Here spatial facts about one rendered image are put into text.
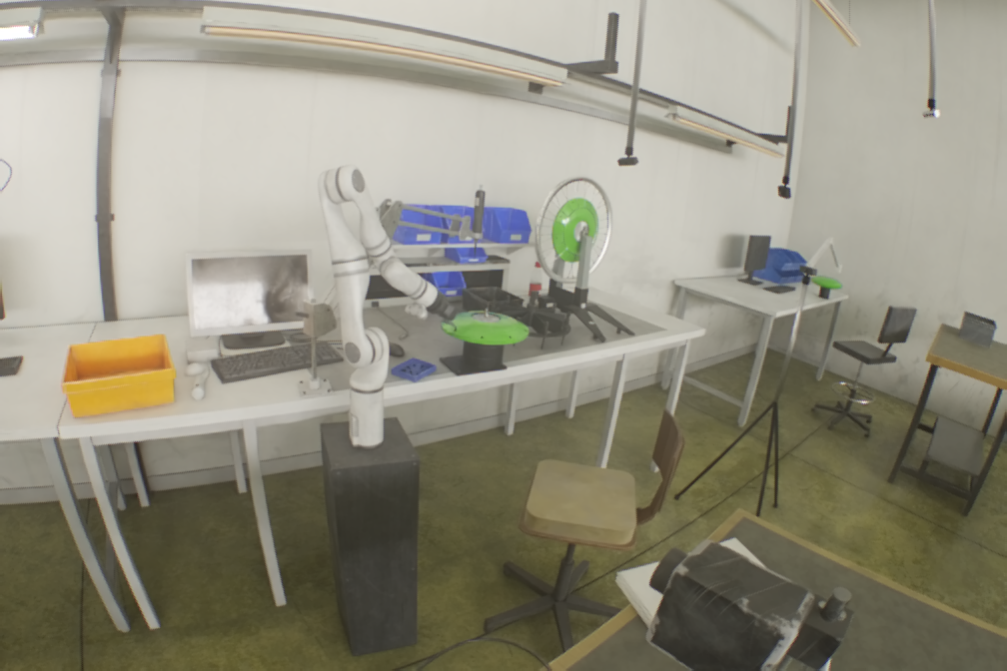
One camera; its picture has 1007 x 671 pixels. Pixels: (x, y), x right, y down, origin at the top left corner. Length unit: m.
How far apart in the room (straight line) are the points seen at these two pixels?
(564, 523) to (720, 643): 1.13
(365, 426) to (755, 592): 1.10
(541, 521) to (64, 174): 2.24
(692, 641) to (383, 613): 1.37
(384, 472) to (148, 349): 0.91
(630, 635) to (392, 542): 0.90
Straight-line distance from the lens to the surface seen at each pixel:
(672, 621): 0.55
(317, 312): 1.49
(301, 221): 2.38
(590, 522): 1.62
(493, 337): 1.67
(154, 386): 1.56
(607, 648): 0.82
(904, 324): 4.36
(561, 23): 3.13
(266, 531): 1.86
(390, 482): 1.42
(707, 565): 0.52
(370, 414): 1.37
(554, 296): 2.51
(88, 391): 1.56
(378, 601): 1.74
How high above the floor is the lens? 1.62
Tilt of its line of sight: 14 degrees down
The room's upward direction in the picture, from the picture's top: 6 degrees clockwise
